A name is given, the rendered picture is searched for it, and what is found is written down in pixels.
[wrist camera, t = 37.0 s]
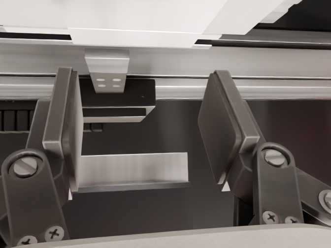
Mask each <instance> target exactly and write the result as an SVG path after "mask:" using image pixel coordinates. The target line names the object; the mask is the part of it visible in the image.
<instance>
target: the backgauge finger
mask: <svg viewBox="0 0 331 248"><path fill-rule="evenodd" d="M85 60H86V64H87V67H88V70H89V73H90V76H91V78H79V86H80V94H81V103H82V112H83V123H127V122H141V121H142V120H143V119H144V118H145V117H146V116H147V115H148V114H149V113H150V112H151V111H152V110H153V109H154V108H155V107H156V82H155V80H154V79H126V76H127V71H128V66H129V60H130V51H129V50H120V49H85Z"/></svg>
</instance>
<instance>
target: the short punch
mask: <svg viewBox="0 0 331 248"><path fill-rule="evenodd" d="M62 211H63V215H64V219H65V222H66V227H67V230H68V234H69V238H70V240H74V239H85V238H97V237H109V236H121V235H133V234H145V233H158V232H169V231H182V230H193V204H192V186H191V182H189V181H188V156H187V153H157V154H127V155H81V160H80V173H79V185H78V191H73V195H72V200H68V202H67V203H66V204H65V205H63V206H62Z"/></svg>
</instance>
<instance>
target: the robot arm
mask: <svg viewBox="0 0 331 248"><path fill-rule="evenodd" d="M198 124H199V129H200V132H201V136H202V139H203V142H204V146H205V149H206V153H207V156H208V160H209V163H210V166H211V170H212V173H213V177H214V180H215V183H216V184H219V185H220V188H221V191H231V193H232V194H234V209H233V227H222V228H208V229H195V230H182V231H169V232H158V233H145V234H133V235H121V236H109V237H97V238H85V239H74V240H70V238H69V234H68V230H67V227H66V222H65V219H64V215H63V211H62V206H63V205H65V204H66V203H67V202H68V200H72V195H73V191H78V185H79V173H80V160H81V148H82V136H83V112H82V103H81V94H80V86H79V77H78V71H73V69H72V67H58V68H57V72H56V77H55V82H54V87H53V91H52V96H51V99H39V100H38V101H37V104H36V107H35V111H34V115H33V120H32V124H31V128H30V132H29V136H28V140H27V144H26V148H25V149H21V150H18V151H15V152H14V153H12V154H10V155H9V156H8V157H7V158H6V159H5V160H4V162H3V164H2V166H1V176H0V248H331V187H330V186H328V185H327V184H325V183H323V182H322V181H320V180H318V179H316V178H314V177H312V176H311V175H309V174H307V173H305V172H304V171H302V170H300V169H298V168H297V167H296V165H295V160H294V157H293V155H292V153H291V152H290V151H289V150H288V149H287V148H286V147H284V146H282V145H281V144H278V143H275V142H266V140H265V138H264V136H263V134H262V132H261V130H260V128H259V126H258V124H257V122H256V120H255V118H254V116H253V114H252V112H251V110H250V107H249V105H248V103H247V102H246V100H244V99H242V98H241V96H240V94H239V91H238V89H237V87H236V85H235V83H234V81H233V79H232V77H231V75H230V72H229V71H228V70H215V71H214V72H213V73H210V74H209V78H208V81H207V85H206V89H205V93H204V97H203V100H202V104H201V108H200V112H199V117H198Z"/></svg>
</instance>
